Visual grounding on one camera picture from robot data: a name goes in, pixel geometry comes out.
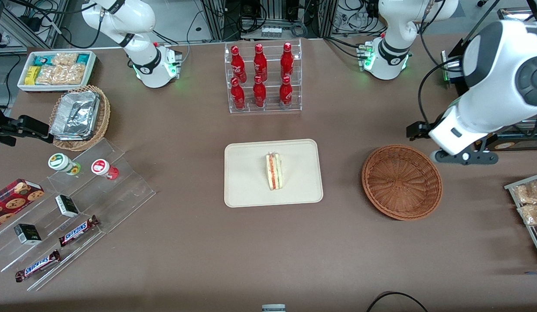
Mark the triangular sandwich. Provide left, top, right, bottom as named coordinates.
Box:
left=265, top=152, right=283, bottom=191

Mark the round brown wicker basket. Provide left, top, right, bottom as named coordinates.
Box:
left=361, top=144, right=443, bottom=221

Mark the cream plastic tray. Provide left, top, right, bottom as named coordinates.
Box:
left=224, top=139, right=324, bottom=208

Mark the light wicker basket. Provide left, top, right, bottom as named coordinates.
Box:
left=49, top=85, right=111, bottom=152

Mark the black food warmer cabinet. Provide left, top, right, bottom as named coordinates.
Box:
left=441, top=6, right=537, bottom=152

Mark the red cola bottle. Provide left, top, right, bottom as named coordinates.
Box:
left=231, top=45, right=247, bottom=83
left=254, top=43, right=268, bottom=82
left=280, top=42, right=294, bottom=79
left=253, top=75, right=267, bottom=108
left=279, top=76, right=293, bottom=108
left=230, top=78, right=246, bottom=110

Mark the clear acrylic bottle rack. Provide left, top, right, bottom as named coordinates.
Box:
left=224, top=39, right=303, bottom=114

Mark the clear acrylic stepped stand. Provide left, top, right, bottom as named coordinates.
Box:
left=0, top=138, right=156, bottom=292

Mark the red lidded cup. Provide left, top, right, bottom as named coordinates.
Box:
left=91, top=159, right=119, bottom=180

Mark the Snickers chocolate bar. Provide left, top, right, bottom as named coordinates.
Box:
left=15, top=250, right=61, bottom=283
left=59, top=215, right=100, bottom=247

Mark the stack of foil trays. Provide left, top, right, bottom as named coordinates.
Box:
left=50, top=91, right=100, bottom=141

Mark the clear bag of biscuits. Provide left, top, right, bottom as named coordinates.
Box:
left=52, top=53, right=78, bottom=66
left=60, top=64, right=86, bottom=85
left=36, top=66, right=63, bottom=85

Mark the small black box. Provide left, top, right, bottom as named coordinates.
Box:
left=14, top=224, right=42, bottom=246
left=55, top=195, right=80, bottom=218

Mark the green lidded cup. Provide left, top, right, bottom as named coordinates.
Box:
left=48, top=153, right=81, bottom=176

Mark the white rectangular snack bin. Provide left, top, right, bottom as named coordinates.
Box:
left=17, top=50, right=98, bottom=93

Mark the red cookie box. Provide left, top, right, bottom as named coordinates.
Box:
left=0, top=179, right=45, bottom=230

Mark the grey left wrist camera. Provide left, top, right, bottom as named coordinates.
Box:
left=430, top=148, right=452, bottom=165

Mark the grey wire tray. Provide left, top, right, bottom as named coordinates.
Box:
left=504, top=172, right=537, bottom=266

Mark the black floor cable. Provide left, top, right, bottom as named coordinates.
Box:
left=366, top=291, right=429, bottom=312

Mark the black right wrist mount block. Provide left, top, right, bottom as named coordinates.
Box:
left=0, top=114, right=55, bottom=147

